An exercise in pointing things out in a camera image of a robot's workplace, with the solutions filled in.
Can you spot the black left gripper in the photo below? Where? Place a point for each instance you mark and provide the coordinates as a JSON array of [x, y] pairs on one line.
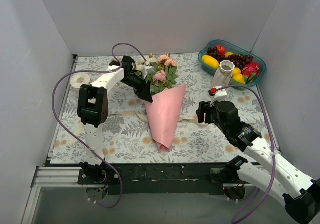
[[139, 88]]

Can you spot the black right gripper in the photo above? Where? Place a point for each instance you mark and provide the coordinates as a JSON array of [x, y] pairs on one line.
[[207, 113]]

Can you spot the artificial flower bouquet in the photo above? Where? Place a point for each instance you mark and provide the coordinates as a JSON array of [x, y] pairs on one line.
[[165, 72]]

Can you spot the pink wrapping paper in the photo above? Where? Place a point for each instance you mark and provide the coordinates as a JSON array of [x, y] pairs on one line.
[[163, 115]]

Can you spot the cream ribbon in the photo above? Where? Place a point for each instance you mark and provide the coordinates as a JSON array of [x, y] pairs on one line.
[[144, 118]]

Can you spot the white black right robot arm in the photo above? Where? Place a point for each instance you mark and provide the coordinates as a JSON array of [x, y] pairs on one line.
[[296, 191]]

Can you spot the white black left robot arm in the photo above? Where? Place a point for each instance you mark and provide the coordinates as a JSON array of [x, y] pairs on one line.
[[93, 110]]

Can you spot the white ribbed vase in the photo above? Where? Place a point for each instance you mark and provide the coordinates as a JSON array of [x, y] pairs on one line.
[[223, 74]]

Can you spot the yellow lemon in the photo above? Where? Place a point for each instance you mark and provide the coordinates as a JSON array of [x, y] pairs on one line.
[[239, 78], [236, 71]]

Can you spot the floral patterned table mat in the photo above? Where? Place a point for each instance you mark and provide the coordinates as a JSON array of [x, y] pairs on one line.
[[128, 140]]

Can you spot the pink dragon fruit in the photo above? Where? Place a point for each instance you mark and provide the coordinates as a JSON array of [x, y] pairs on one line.
[[250, 71]]

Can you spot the teal plastic fruit basket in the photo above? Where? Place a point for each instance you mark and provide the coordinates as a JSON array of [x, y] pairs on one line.
[[236, 50]]

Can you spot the yellow mango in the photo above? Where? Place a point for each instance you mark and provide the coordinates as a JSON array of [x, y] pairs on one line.
[[210, 61]]

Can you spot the dark purple grapes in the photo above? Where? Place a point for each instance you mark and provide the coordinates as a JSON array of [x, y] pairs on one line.
[[239, 60]]

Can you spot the orange fruit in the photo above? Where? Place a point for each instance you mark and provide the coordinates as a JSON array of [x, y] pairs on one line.
[[228, 54]]

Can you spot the red apple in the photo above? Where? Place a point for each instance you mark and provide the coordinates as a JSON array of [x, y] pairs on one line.
[[221, 50]]

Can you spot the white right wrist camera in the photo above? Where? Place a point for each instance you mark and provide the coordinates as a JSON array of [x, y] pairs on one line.
[[217, 95]]

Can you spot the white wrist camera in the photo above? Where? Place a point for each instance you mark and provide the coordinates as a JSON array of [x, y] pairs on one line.
[[147, 69], [217, 95]]

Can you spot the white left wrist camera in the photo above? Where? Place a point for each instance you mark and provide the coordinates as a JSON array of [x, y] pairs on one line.
[[147, 69]]

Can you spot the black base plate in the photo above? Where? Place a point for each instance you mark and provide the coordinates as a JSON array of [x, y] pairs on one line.
[[161, 178]]

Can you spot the aluminium frame rail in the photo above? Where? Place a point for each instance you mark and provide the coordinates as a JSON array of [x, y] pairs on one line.
[[60, 199]]

